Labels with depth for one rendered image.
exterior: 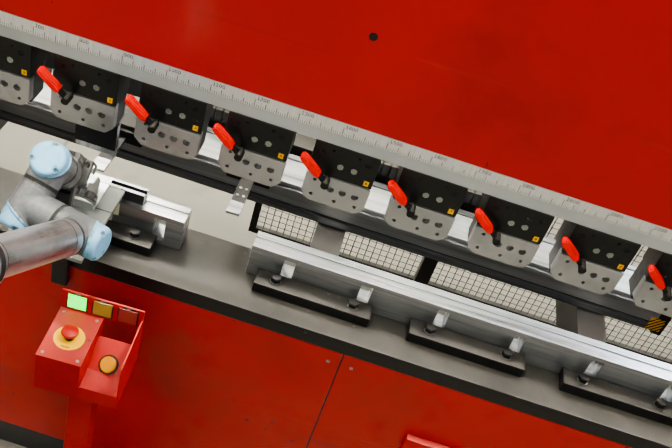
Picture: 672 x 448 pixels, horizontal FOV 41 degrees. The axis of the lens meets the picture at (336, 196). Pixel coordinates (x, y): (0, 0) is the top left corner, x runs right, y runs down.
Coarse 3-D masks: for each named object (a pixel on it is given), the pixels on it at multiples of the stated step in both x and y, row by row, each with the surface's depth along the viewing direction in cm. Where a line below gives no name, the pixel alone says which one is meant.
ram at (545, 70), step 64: (0, 0) 188; (64, 0) 185; (128, 0) 182; (192, 0) 180; (256, 0) 177; (320, 0) 174; (384, 0) 172; (448, 0) 169; (512, 0) 167; (576, 0) 165; (640, 0) 162; (192, 64) 189; (256, 64) 186; (320, 64) 183; (384, 64) 180; (448, 64) 177; (512, 64) 175; (576, 64) 172; (640, 64) 170; (384, 128) 189; (448, 128) 186; (512, 128) 184; (576, 128) 181; (640, 128) 178; (512, 192) 193; (576, 192) 190; (640, 192) 187
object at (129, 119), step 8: (128, 112) 235; (120, 120) 231; (128, 120) 232; (120, 128) 231; (128, 128) 231; (120, 136) 231; (128, 136) 231; (120, 144) 229; (136, 144) 232; (96, 160) 222; (104, 160) 222; (104, 168) 220
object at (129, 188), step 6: (102, 174) 219; (114, 180) 219; (120, 180) 219; (126, 186) 219; (132, 186) 219; (138, 186) 219; (126, 192) 217; (132, 192) 217; (138, 192) 218; (144, 192) 219; (126, 198) 218; (132, 198) 218; (138, 198) 218; (144, 198) 218
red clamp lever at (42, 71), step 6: (42, 66) 193; (42, 72) 193; (48, 72) 194; (42, 78) 193; (48, 78) 193; (54, 78) 194; (48, 84) 194; (54, 84) 194; (60, 84) 195; (54, 90) 194; (60, 90) 195; (66, 96) 196; (72, 96) 197; (66, 102) 195
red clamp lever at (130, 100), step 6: (126, 96) 193; (132, 96) 194; (126, 102) 193; (132, 102) 193; (138, 102) 194; (132, 108) 193; (138, 108) 194; (144, 108) 195; (138, 114) 194; (144, 114) 194; (144, 120) 195; (150, 120) 196; (156, 120) 198; (150, 126) 195; (156, 126) 196; (150, 132) 196
